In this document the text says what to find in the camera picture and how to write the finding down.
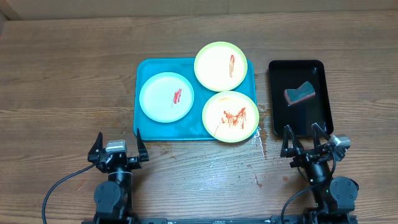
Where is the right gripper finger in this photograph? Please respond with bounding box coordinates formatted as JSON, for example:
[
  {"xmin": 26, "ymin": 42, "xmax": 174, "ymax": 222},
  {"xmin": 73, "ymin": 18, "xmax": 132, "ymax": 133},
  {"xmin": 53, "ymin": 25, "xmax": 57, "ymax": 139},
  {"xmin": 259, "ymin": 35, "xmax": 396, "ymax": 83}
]
[
  {"xmin": 312, "ymin": 123, "xmax": 331, "ymax": 149},
  {"xmin": 281, "ymin": 125, "xmax": 303, "ymax": 152}
]

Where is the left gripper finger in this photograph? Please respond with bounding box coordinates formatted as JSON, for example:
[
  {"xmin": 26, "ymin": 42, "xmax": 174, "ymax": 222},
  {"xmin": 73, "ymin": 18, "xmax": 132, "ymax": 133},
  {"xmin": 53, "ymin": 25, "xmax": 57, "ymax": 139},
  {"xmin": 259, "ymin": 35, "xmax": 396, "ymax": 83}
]
[
  {"xmin": 136, "ymin": 128, "xmax": 149, "ymax": 157},
  {"xmin": 88, "ymin": 132, "xmax": 103, "ymax": 156}
]

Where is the grey pink sponge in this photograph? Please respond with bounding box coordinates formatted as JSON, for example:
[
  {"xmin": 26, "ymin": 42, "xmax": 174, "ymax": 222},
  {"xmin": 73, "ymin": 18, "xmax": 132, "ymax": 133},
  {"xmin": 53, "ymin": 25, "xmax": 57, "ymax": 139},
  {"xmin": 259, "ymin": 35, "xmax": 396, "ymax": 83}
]
[{"xmin": 284, "ymin": 81, "xmax": 316, "ymax": 106}]

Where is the light blue plate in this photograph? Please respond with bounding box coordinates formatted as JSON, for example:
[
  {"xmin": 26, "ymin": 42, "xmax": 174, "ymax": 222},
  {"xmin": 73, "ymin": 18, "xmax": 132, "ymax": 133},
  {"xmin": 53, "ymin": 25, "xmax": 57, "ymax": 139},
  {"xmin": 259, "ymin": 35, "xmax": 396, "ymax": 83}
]
[{"xmin": 139, "ymin": 72, "xmax": 194, "ymax": 123}]

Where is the yellow-green plate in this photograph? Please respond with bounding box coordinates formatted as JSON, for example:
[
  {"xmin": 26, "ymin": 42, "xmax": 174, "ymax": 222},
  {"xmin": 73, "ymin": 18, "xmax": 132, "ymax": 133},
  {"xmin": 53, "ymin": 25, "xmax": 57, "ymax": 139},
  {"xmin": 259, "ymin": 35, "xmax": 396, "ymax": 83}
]
[
  {"xmin": 202, "ymin": 91, "xmax": 259, "ymax": 143},
  {"xmin": 194, "ymin": 42, "xmax": 248, "ymax": 92}
]

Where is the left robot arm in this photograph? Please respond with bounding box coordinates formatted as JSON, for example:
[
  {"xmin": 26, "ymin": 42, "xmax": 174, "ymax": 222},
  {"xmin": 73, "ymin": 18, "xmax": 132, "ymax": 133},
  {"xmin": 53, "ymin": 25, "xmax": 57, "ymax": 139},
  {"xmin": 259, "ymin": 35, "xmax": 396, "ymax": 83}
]
[{"xmin": 88, "ymin": 131, "xmax": 149, "ymax": 224}]

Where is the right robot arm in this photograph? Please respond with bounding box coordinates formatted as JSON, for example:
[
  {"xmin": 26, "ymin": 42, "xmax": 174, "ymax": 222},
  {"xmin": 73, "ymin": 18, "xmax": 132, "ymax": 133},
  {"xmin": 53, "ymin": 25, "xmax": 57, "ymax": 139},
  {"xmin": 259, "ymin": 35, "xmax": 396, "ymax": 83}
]
[{"xmin": 276, "ymin": 123, "xmax": 359, "ymax": 223}]

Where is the black rectangular tray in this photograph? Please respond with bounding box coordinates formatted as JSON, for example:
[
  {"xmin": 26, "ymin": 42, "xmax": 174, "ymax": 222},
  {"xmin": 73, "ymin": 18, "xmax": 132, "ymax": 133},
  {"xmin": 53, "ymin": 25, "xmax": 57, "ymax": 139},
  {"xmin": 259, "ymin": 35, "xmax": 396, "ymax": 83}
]
[{"xmin": 269, "ymin": 60, "xmax": 333, "ymax": 137}]

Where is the teal plastic serving tray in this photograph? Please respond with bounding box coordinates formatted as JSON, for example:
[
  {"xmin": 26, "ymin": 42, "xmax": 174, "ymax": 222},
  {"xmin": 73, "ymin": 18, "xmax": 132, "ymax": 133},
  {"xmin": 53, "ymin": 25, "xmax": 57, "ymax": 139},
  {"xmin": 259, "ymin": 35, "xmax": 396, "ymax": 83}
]
[{"xmin": 132, "ymin": 57, "xmax": 259, "ymax": 142}]

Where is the left black cable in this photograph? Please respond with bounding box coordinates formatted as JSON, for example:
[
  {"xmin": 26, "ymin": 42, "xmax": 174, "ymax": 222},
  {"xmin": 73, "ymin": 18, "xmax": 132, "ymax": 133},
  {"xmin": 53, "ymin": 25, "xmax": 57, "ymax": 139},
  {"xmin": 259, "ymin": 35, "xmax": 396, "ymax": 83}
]
[{"xmin": 42, "ymin": 163, "xmax": 96, "ymax": 224}]

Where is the black cable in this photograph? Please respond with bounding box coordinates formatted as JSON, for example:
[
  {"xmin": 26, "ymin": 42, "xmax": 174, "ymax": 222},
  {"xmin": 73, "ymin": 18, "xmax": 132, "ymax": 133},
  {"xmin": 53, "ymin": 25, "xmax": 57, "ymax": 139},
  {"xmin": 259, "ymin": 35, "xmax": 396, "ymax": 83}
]
[
  {"xmin": 280, "ymin": 149, "xmax": 338, "ymax": 224},
  {"xmin": 42, "ymin": 163, "xmax": 96, "ymax": 224}
]

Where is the right black cable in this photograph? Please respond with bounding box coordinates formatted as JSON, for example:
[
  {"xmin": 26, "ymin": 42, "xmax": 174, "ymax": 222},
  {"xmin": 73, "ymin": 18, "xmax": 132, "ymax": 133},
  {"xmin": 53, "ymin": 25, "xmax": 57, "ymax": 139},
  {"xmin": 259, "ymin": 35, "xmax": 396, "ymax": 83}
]
[{"xmin": 280, "ymin": 149, "xmax": 338, "ymax": 224}]

